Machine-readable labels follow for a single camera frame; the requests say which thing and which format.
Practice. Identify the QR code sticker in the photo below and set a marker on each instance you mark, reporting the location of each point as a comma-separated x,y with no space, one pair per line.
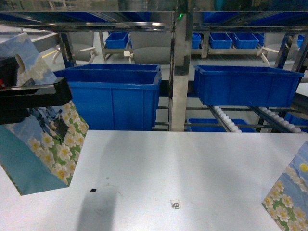
175,204

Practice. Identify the flower gift bag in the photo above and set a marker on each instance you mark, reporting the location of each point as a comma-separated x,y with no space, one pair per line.
40,153
287,201

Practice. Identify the steel rack upright post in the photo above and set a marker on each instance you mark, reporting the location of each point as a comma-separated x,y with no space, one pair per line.
181,42

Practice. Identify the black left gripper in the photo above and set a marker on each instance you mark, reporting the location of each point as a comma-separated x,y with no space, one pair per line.
15,101

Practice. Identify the blue bin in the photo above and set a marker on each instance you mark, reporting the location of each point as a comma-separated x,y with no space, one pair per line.
115,96
218,85

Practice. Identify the blue bin lower right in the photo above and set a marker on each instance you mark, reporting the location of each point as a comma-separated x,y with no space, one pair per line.
218,85

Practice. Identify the blue bin lower left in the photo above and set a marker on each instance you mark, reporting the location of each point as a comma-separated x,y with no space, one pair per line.
115,96

